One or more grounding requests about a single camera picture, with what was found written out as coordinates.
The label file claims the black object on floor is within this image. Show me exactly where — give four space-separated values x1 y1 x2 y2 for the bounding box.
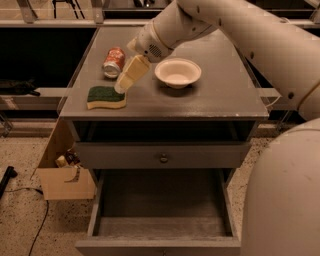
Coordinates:
0 166 18 199

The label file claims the black floor cable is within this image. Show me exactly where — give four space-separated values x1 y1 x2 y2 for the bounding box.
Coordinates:
3 187 50 256

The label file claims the black bag on shelf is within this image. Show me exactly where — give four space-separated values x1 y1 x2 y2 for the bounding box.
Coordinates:
0 79 40 96

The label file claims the green and yellow sponge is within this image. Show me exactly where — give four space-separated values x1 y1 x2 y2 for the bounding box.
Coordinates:
87 86 126 109

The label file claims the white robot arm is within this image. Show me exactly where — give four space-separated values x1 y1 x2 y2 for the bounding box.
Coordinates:
115 0 320 256

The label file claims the white hanging cable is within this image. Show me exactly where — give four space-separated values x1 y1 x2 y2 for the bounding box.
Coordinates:
265 95 282 109

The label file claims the metal shelf rail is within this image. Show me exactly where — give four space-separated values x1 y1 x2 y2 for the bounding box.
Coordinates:
0 19 149 28

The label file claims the closed grey upper drawer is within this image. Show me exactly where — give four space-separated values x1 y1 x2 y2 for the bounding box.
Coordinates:
75 142 251 169

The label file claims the open grey middle drawer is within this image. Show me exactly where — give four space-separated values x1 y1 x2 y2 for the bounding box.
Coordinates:
76 169 240 256

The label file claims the cardboard box with items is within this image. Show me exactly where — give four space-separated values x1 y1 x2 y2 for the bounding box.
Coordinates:
36 120 96 200

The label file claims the grey wooden drawer cabinet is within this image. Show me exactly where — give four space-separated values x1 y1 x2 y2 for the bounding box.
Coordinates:
58 25 270 188

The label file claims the white paper bowl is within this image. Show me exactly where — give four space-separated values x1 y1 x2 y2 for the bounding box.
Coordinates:
154 58 202 89

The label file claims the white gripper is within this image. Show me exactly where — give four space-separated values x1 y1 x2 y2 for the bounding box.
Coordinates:
114 21 172 94

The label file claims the orange soda can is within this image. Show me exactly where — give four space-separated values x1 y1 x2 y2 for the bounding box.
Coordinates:
103 47 126 79

